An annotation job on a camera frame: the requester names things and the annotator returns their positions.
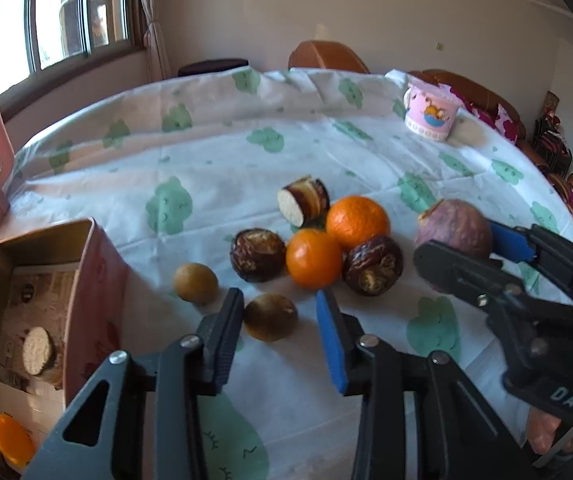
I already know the large orange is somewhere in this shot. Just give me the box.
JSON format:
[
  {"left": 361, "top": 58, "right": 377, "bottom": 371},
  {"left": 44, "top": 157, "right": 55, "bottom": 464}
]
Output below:
[{"left": 325, "top": 195, "right": 391, "bottom": 254}]

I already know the cut water chestnut piece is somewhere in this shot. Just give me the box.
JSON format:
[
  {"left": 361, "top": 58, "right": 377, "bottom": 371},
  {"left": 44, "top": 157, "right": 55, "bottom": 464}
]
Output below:
[
  {"left": 277, "top": 175, "right": 331, "bottom": 228},
  {"left": 22, "top": 326, "right": 58, "bottom": 377}
]

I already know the brown leather armchair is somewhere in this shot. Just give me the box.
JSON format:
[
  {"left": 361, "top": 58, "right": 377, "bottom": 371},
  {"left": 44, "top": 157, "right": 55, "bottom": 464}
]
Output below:
[{"left": 288, "top": 40, "right": 370, "bottom": 75}]

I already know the brown leather sofa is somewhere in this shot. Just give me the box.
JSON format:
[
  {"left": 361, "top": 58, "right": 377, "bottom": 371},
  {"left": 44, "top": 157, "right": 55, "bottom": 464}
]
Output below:
[{"left": 408, "top": 68, "right": 549, "bottom": 168}]

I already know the pink cartoon cup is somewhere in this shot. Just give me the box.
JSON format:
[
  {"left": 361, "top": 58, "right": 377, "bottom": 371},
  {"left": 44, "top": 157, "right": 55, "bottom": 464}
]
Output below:
[{"left": 403, "top": 84, "right": 463, "bottom": 142}]

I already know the sliding glass window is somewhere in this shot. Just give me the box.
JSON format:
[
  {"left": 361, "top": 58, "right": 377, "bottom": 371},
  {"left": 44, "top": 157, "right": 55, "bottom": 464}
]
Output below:
[{"left": 0, "top": 0, "right": 146, "bottom": 98}]

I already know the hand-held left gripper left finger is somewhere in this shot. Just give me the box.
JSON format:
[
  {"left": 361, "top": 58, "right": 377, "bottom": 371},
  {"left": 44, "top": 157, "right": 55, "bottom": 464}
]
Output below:
[{"left": 21, "top": 287, "right": 246, "bottom": 480}]

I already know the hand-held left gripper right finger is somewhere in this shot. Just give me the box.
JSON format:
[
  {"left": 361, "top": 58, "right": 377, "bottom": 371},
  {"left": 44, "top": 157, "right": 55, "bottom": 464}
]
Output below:
[{"left": 315, "top": 289, "right": 538, "bottom": 480}]

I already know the floral magenta pillow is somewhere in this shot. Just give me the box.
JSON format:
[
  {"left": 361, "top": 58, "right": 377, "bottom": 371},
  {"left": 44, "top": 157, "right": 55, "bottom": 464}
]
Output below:
[
  {"left": 447, "top": 85, "right": 473, "bottom": 107},
  {"left": 473, "top": 102, "right": 528, "bottom": 145}
]

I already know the dark wooden shelf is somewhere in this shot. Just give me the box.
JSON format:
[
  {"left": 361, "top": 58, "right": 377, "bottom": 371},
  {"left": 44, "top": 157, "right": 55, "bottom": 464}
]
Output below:
[{"left": 533, "top": 91, "right": 573, "bottom": 179}]

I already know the person's right hand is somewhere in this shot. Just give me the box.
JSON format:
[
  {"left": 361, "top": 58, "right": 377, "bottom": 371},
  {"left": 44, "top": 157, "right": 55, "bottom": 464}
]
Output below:
[{"left": 525, "top": 405, "right": 562, "bottom": 455}]

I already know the small orange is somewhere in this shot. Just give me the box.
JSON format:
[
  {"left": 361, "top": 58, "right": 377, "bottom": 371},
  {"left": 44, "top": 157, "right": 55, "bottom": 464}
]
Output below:
[
  {"left": 286, "top": 228, "right": 344, "bottom": 290},
  {"left": 0, "top": 413, "right": 36, "bottom": 467}
]

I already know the purple round fruit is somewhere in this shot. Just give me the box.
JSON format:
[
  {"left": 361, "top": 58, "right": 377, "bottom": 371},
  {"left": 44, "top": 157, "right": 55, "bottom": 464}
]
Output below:
[{"left": 415, "top": 198, "right": 495, "bottom": 293}]

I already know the printed paper lining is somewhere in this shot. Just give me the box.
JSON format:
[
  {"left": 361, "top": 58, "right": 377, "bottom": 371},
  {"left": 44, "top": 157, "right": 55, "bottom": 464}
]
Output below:
[{"left": 0, "top": 266, "right": 78, "bottom": 463}]

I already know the tan longan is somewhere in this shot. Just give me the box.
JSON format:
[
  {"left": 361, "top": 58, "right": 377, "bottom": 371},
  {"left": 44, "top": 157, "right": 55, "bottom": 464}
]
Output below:
[
  {"left": 243, "top": 293, "right": 298, "bottom": 343},
  {"left": 173, "top": 262, "right": 219, "bottom": 305}
]

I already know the pink rectangular box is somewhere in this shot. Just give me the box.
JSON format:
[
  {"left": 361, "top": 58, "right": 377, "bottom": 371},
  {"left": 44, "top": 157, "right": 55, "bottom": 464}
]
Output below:
[{"left": 0, "top": 217, "right": 130, "bottom": 480}]

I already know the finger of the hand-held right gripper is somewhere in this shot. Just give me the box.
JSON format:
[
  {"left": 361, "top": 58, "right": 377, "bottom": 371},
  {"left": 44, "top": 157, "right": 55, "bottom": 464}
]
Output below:
[
  {"left": 489, "top": 220, "right": 573, "bottom": 307},
  {"left": 413, "top": 240, "right": 525, "bottom": 312}
]

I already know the dark brown water chestnut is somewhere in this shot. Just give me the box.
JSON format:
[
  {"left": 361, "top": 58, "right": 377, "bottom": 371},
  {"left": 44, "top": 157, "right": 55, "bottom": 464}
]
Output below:
[
  {"left": 230, "top": 228, "right": 287, "bottom": 283},
  {"left": 341, "top": 234, "right": 405, "bottom": 296}
]

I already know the beige curtain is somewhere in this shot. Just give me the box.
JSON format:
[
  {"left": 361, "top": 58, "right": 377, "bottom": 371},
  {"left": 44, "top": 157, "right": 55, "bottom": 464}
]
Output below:
[{"left": 138, "top": 0, "right": 173, "bottom": 82}]

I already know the dark round stool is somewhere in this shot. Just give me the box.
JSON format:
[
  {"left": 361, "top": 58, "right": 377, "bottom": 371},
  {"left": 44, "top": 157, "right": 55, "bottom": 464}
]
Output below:
[{"left": 177, "top": 58, "right": 250, "bottom": 78}]

